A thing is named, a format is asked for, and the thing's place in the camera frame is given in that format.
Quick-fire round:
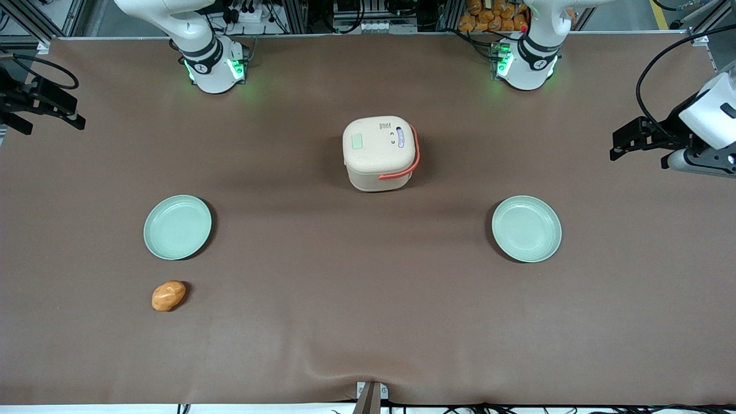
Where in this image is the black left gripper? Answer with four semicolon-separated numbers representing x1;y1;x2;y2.
609;103;700;162

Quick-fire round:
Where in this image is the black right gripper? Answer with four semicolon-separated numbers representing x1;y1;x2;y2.
0;75;87;131

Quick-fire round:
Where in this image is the beige rice cooker orange handle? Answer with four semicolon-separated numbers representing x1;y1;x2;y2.
342;115;421;193

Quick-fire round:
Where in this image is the pale green plate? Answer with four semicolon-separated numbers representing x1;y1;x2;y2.
491;195;562;263
143;195;213;261

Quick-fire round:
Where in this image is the bag of orange bread rolls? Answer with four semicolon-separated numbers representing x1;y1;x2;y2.
458;0;531;33

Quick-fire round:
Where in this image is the white power strip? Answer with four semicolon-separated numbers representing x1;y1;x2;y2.
229;5;278;25

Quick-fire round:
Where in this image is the orange-brown bread roll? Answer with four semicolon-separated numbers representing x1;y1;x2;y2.
151;280;187;312

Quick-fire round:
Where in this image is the brown table cover cloth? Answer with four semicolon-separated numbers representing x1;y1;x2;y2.
0;32;736;406

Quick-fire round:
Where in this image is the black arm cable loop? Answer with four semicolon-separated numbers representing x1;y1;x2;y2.
635;23;736;136
10;54;79;91

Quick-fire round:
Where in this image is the aluminium frame strut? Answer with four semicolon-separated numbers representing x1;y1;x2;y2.
0;0;87;48

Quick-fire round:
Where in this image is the metal table edge bracket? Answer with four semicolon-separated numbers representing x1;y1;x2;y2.
355;381;390;414

